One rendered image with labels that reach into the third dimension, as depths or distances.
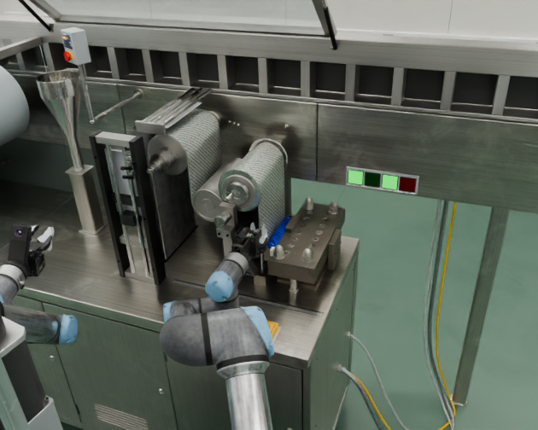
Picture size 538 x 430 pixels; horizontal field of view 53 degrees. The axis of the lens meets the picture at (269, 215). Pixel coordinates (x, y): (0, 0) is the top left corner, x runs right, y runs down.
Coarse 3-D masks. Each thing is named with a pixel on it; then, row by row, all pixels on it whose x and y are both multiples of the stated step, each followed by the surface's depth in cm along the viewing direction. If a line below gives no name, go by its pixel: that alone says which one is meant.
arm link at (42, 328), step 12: (0, 300) 110; (0, 312) 108; (12, 312) 114; (24, 312) 120; (36, 312) 126; (24, 324) 119; (36, 324) 124; (48, 324) 129; (60, 324) 136; (72, 324) 138; (36, 336) 126; (48, 336) 131; (60, 336) 135; (72, 336) 138
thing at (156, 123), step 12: (180, 96) 189; (192, 96) 189; (204, 96) 190; (168, 108) 184; (180, 108) 183; (192, 108) 183; (144, 120) 170; (156, 120) 170; (168, 120) 170; (144, 132) 170; (156, 132) 168
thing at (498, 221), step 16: (496, 208) 195; (496, 224) 198; (496, 240) 201; (496, 256) 205; (480, 272) 211; (480, 288) 214; (480, 304) 218; (480, 320) 222; (480, 336) 226; (464, 352) 233; (464, 368) 237; (464, 384) 242; (464, 400) 247
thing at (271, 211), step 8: (280, 184) 189; (272, 192) 183; (280, 192) 190; (264, 200) 176; (272, 200) 184; (280, 200) 192; (264, 208) 177; (272, 208) 185; (280, 208) 193; (264, 216) 178; (272, 216) 187; (280, 216) 195; (272, 224) 188; (272, 232) 190
